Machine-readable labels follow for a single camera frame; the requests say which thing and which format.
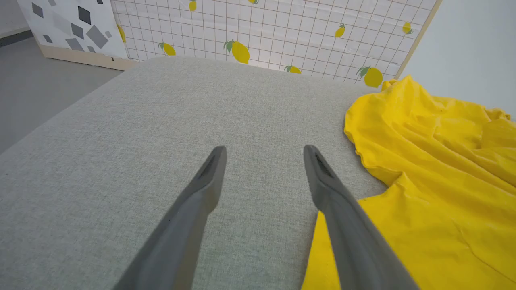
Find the grey diamond print partition panel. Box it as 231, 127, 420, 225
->
16, 0, 139, 71

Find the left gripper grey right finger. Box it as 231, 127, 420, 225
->
303, 145, 420, 290

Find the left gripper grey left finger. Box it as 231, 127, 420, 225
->
113, 146, 227, 290

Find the grey fabric sofa cushion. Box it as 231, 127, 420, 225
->
0, 56, 389, 290

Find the white rolling partition board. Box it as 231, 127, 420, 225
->
397, 0, 516, 119

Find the lemon tile print partition panel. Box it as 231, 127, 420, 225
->
110, 0, 443, 88

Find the yellow cartoon print t-shirt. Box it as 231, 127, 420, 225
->
302, 75, 516, 290

